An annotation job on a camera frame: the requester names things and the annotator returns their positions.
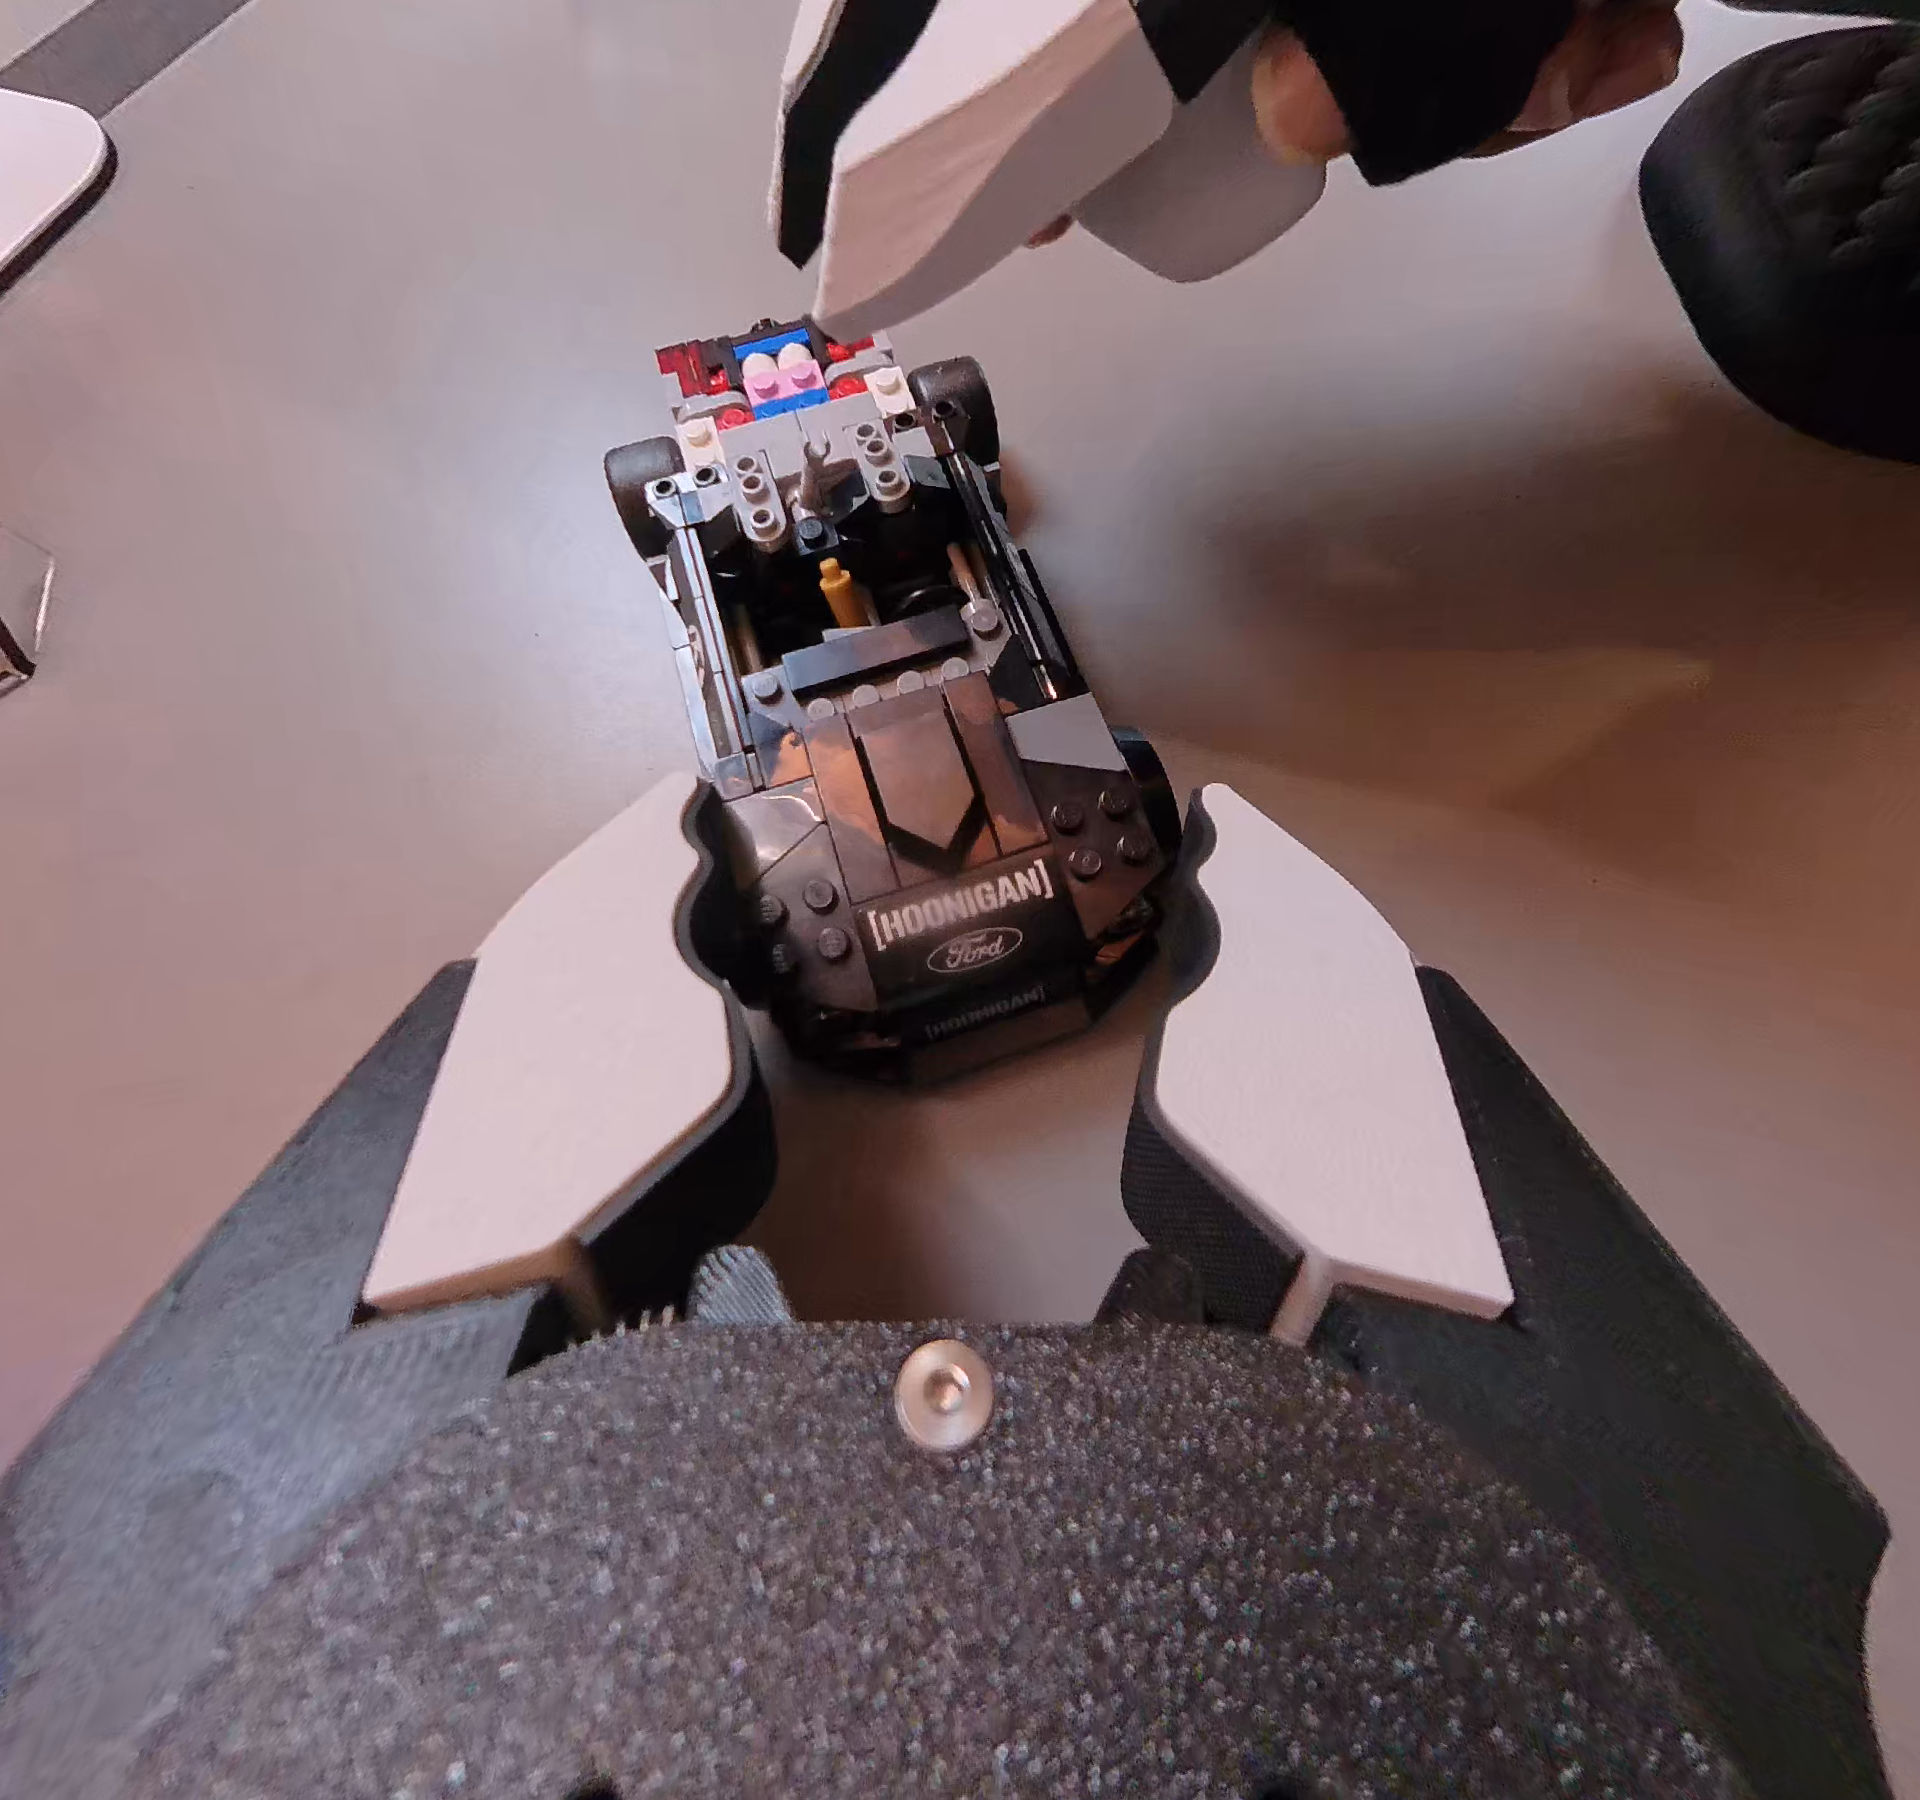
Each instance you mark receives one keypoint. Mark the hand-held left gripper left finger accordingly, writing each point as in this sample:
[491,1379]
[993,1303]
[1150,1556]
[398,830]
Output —
[571,1081]

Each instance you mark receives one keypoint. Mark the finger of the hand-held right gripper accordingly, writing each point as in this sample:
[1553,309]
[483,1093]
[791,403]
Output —
[826,61]
[1021,121]

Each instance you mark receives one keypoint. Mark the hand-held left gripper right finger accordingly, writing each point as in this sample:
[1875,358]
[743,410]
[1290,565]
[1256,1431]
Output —
[1320,1081]

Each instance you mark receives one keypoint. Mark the black lego car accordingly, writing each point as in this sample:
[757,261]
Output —
[885,722]

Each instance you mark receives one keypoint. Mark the clear lego windshield piece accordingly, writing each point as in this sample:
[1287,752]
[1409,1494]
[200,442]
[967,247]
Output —
[22,616]

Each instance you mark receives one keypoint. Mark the black textured pad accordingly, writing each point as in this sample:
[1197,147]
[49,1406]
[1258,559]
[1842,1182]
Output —
[1800,242]

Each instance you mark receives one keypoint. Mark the white booklet stand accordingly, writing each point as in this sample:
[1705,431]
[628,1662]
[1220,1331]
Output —
[46,180]

